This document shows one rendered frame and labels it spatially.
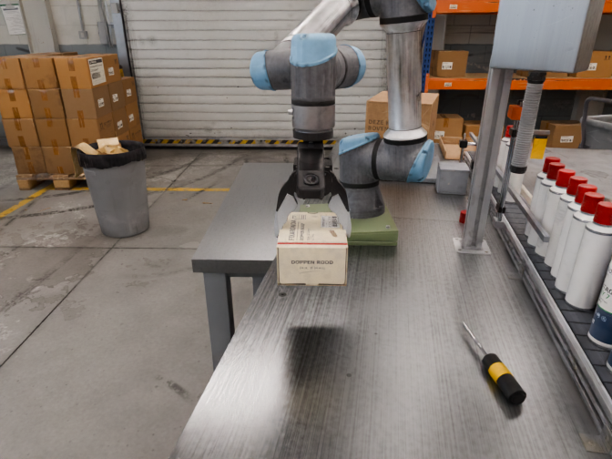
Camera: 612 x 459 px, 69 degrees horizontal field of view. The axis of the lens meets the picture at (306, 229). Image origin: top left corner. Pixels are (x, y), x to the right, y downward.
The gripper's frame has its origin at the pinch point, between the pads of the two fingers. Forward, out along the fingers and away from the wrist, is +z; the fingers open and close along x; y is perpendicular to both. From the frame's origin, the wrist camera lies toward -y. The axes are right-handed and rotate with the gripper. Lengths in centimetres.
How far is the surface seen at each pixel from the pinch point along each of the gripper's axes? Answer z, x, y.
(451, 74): -1, -138, 405
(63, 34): -39, 292, 481
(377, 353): 17.6, -11.9, -11.3
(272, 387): 17.7, 6.3, -19.9
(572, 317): 12.6, -47.9, -6.5
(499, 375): 15.4, -30.4, -19.1
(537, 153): -8, -56, 35
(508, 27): -37, -40, 25
